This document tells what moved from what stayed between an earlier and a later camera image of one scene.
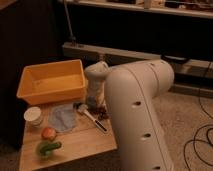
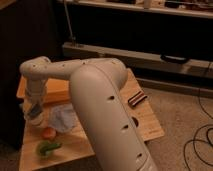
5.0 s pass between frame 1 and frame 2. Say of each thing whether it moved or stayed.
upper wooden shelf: stayed
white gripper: moved
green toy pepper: stayed
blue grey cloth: stayed
